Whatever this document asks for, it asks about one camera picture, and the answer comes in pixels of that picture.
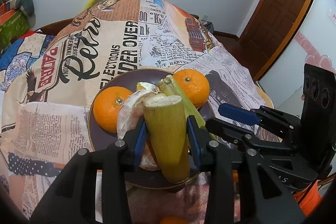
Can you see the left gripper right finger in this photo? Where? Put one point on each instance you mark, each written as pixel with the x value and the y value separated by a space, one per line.
pixel 240 172

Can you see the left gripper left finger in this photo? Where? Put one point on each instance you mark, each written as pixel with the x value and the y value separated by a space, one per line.
pixel 71 197

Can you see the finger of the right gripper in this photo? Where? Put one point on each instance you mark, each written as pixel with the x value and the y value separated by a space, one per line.
pixel 233 134
pixel 239 114

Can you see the large orange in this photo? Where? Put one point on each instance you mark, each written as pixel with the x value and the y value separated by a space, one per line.
pixel 107 105
pixel 195 86

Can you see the sugarcane piece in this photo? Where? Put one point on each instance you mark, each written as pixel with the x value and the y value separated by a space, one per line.
pixel 170 87
pixel 166 125

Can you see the small mandarin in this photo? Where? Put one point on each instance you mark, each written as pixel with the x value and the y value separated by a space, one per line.
pixel 173 220

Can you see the pomelo segment with rind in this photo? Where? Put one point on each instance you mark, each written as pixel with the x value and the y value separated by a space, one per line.
pixel 147 86

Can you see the dark purple plate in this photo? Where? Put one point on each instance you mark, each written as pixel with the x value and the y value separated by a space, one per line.
pixel 100 139

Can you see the newspaper print tablecloth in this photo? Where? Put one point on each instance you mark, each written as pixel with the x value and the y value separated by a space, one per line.
pixel 44 111

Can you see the white wardrobe sliding door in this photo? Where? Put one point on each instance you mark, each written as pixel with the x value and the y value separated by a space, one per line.
pixel 314 43

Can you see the grey backpack on floor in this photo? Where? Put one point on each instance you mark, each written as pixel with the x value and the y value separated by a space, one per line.
pixel 203 20

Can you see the brown wooden door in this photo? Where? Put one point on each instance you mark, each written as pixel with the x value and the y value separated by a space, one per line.
pixel 269 31

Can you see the patchwork blue quilt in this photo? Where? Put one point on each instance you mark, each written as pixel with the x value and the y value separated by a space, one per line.
pixel 21 55

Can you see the grey plush pillow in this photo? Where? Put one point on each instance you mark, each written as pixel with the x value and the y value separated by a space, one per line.
pixel 25 6

